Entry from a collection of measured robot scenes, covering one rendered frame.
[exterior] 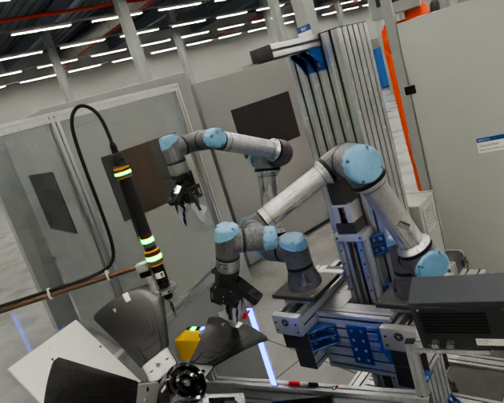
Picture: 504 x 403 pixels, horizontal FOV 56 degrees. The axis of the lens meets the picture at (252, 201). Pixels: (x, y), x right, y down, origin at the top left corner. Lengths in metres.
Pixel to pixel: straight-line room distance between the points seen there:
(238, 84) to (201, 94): 0.50
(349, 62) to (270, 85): 3.78
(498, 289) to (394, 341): 0.52
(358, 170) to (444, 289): 0.41
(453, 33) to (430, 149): 0.60
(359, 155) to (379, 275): 0.72
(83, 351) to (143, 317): 0.26
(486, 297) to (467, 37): 1.61
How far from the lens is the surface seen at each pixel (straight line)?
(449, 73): 2.74
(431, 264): 1.65
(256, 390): 1.95
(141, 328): 1.51
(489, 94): 2.74
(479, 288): 1.44
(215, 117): 5.13
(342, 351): 2.15
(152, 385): 1.40
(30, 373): 1.62
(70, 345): 1.69
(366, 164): 1.48
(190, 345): 1.95
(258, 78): 5.55
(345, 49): 1.88
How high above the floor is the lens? 1.92
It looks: 13 degrees down
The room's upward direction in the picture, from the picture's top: 17 degrees counter-clockwise
